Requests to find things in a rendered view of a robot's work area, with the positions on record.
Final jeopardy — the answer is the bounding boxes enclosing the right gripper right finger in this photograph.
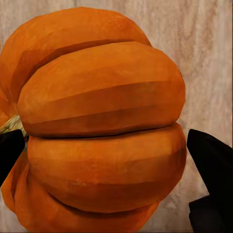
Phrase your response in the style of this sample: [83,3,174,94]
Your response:
[186,129,233,233]

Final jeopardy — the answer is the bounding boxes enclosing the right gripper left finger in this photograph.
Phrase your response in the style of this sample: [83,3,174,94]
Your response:
[0,129,25,187]

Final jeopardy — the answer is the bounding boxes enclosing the pumpkin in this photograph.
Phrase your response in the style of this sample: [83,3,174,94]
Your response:
[0,7,187,233]

